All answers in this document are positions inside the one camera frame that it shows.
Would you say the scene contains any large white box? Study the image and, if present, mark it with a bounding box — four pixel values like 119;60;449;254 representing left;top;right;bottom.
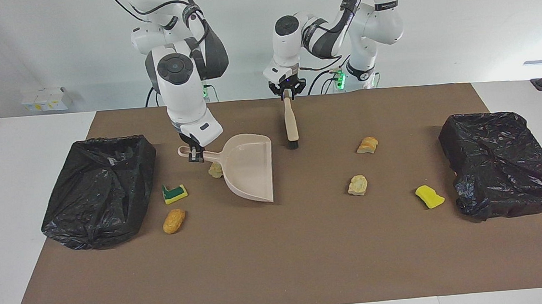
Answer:
34;85;75;113

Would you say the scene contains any beige plastic dustpan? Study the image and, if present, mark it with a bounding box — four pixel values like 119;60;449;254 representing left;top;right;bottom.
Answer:
176;132;277;210

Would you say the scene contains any plain yellow sponge piece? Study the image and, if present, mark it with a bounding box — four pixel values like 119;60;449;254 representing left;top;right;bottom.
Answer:
414;184;446;211

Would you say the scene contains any L-shaped green yellow sponge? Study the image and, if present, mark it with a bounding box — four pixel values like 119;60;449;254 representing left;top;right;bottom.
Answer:
162;183;190;205

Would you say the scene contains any pale yellow bumpy sponge chunk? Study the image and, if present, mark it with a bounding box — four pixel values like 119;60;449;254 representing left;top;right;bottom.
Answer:
346;174;369;197

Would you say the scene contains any black bag lined bin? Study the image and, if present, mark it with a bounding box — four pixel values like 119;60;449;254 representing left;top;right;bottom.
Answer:
436;107;542;225
34;133;164;254

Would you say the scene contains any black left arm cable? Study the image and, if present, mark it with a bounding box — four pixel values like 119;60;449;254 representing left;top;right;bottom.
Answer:
293;0;366;73

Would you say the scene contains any orange striped sponge chunk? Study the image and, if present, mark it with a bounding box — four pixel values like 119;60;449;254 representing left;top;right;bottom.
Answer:
355;136;380;155

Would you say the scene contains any beige hand brush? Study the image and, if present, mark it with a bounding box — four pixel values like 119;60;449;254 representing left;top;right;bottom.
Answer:
282;90;300;151

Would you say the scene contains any brown table mat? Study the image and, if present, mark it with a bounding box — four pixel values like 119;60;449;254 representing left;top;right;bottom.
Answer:
0;76;542;304

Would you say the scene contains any orange brown oval sponge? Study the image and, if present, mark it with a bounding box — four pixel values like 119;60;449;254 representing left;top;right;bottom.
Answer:
161;208;188;236

